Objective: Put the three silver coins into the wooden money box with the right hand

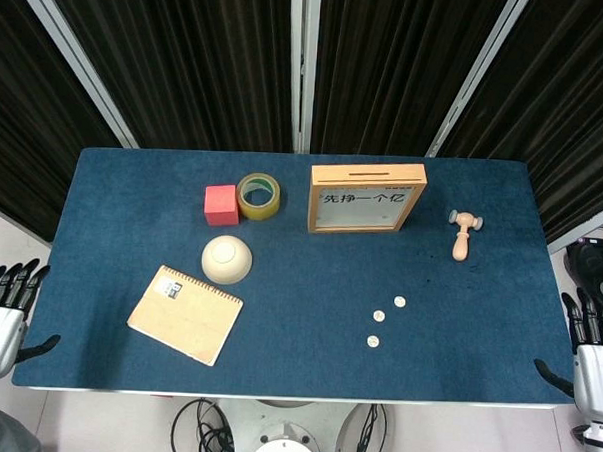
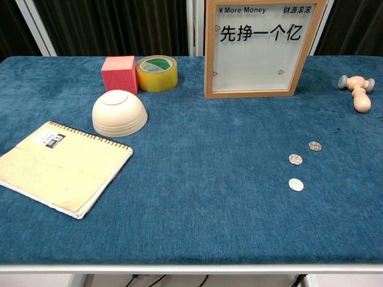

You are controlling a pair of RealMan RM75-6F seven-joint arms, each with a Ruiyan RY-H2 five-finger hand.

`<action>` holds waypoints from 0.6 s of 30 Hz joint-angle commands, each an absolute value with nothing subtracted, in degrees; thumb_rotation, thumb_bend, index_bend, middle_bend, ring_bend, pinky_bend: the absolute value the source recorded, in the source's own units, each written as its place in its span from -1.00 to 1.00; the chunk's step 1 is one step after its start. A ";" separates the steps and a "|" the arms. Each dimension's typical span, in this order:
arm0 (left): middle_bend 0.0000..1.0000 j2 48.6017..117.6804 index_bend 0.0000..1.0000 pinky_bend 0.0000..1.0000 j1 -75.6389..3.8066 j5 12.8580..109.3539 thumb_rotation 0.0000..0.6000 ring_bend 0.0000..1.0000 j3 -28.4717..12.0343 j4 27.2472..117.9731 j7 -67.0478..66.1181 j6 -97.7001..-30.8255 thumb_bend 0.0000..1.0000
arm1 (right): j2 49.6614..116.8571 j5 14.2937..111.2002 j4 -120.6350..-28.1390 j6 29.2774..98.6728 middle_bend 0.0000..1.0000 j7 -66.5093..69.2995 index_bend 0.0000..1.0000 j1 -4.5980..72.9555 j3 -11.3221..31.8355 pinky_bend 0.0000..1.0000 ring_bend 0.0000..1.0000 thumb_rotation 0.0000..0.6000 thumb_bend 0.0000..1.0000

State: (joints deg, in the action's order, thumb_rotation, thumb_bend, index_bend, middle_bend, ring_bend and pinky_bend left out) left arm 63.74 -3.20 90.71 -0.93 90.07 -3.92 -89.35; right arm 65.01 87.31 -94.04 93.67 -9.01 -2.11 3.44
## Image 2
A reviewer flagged blue table mat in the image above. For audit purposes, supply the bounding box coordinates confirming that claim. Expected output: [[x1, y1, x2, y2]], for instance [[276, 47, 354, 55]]
[[0, 55, 383, 265]]

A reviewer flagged yellow packing tape roll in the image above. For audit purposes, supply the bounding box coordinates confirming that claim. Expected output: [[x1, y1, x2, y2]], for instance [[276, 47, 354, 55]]
[[135, 54, 179, 93]]

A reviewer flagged cream upturned bowl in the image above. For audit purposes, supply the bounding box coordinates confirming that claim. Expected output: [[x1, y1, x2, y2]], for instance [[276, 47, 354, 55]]
[[91, 89, 149, 138]]

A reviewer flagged red foam cube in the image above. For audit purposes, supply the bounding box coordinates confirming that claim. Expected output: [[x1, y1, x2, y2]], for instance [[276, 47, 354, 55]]
[[101, 55, 139, 95]]

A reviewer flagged beige spiral notebook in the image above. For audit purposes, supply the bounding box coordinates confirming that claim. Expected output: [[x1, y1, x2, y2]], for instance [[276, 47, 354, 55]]
[[0, 120, 134, 221]]

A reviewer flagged black pleated curtain panel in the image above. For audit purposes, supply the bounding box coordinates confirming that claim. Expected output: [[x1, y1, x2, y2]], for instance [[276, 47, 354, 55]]
[[32, 0, 190, 57], [315, 0, 383, 57], [0, 0, 41, 60]]

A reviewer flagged wooden toy hammer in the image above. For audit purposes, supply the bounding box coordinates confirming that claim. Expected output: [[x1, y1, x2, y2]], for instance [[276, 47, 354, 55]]
[[338, 74, 376, 114]]

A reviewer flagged wooden framed coin bank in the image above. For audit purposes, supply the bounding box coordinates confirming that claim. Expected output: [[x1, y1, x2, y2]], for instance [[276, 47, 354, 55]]
[[203, 0, 327, 99]]

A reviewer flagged white partition post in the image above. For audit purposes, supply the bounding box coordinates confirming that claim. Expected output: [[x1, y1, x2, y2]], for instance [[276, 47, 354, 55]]
[[187, 0, 207, 57], [14, 0, 57, 57], [307, 0, 335, 57]]

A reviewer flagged white table frame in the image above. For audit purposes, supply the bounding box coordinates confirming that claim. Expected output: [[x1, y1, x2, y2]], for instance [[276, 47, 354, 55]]
[[0, 262, 383, 287]]

